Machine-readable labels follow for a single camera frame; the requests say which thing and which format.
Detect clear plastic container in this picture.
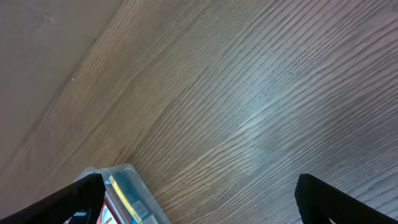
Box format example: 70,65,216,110
77,164,170,224

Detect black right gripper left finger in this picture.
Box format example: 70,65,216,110
1,173,106,223

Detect blue yellow VapoDrops box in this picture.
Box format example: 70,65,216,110
105,172,150,223

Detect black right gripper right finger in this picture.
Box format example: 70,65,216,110
295,174,397,224

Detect red white medicine box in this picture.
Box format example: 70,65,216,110
96,203,121,224

